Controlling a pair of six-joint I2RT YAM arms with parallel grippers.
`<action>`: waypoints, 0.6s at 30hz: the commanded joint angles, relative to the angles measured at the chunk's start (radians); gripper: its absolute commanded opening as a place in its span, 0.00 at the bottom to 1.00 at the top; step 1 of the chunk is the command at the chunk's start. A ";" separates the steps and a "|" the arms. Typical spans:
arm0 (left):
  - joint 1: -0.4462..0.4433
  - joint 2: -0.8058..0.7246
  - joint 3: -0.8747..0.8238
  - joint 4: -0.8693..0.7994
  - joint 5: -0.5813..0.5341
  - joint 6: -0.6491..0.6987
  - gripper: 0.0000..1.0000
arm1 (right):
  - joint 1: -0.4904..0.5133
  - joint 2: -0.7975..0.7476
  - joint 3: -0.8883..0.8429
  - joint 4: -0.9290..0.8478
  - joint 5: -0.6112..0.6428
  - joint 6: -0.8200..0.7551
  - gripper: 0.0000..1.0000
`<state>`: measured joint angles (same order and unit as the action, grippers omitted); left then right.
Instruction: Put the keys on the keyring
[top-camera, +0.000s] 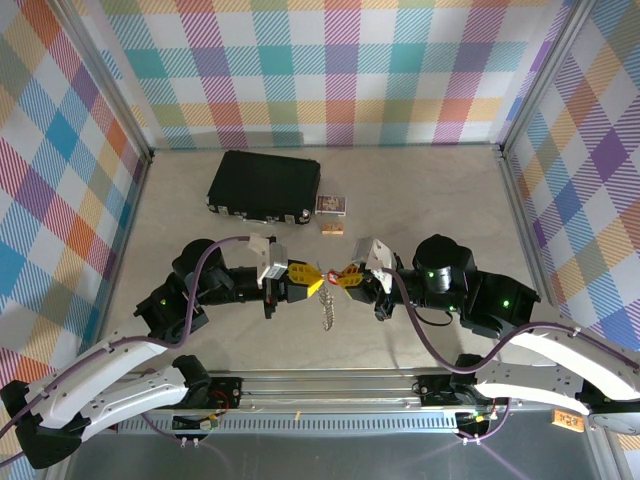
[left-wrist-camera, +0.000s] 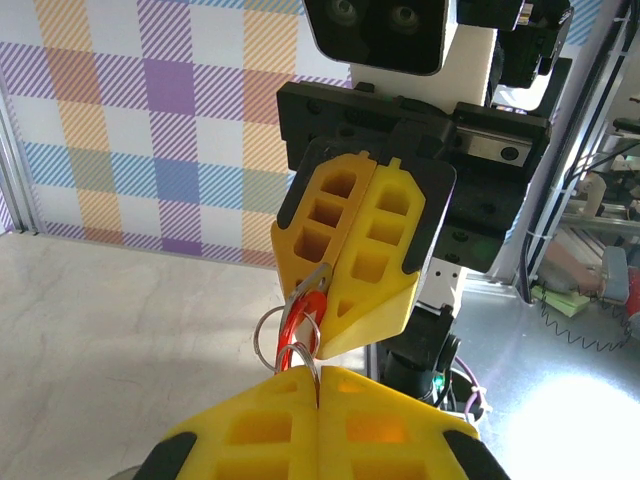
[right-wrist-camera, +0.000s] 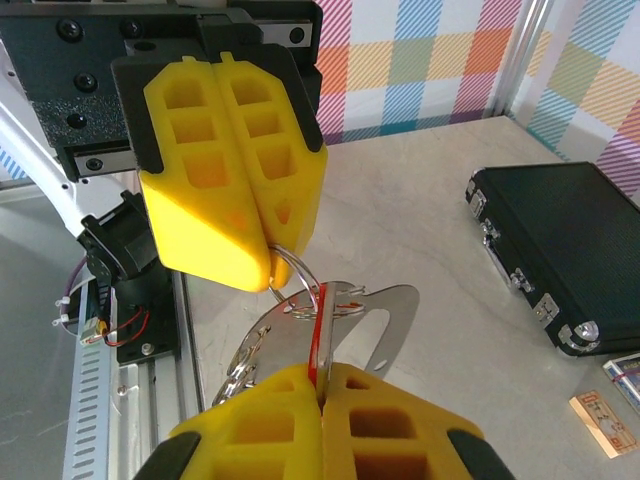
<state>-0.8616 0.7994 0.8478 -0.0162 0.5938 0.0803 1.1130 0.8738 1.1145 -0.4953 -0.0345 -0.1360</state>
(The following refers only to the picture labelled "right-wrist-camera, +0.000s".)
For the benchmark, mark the small tan matchbox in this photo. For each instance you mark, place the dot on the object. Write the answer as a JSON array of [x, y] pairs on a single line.
[[605, 425]]

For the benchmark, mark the yellow power connector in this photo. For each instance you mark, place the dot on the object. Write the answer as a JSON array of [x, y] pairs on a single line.
[[92, 332]]

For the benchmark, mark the playing card box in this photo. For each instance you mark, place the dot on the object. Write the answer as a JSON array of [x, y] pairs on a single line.
[[627, 375]]

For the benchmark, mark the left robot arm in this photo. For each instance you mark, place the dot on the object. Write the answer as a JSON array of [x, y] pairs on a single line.
[[130, 240]]

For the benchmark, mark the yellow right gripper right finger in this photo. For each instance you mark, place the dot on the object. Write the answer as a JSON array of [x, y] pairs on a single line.
[[435, 422]]

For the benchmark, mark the aluminium frame post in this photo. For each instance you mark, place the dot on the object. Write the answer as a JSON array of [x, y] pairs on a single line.
[[520, 55]]

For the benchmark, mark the red key tag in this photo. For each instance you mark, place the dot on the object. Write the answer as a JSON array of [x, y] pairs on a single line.
[[316, 345]]

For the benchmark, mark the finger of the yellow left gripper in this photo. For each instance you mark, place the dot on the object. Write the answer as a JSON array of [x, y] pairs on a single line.
[[295, 200], [200, 225]]

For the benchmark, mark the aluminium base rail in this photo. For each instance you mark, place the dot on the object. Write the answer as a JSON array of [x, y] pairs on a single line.
[[160, 400]]

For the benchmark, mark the black hard case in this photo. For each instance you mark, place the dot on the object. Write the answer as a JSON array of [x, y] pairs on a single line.
[[560, 225]]

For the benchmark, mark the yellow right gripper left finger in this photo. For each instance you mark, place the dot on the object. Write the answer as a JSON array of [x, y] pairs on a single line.
[[210, 417]]

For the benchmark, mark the silver metal keyring holder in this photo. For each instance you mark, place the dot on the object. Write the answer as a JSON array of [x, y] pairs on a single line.
[[400, 310]]

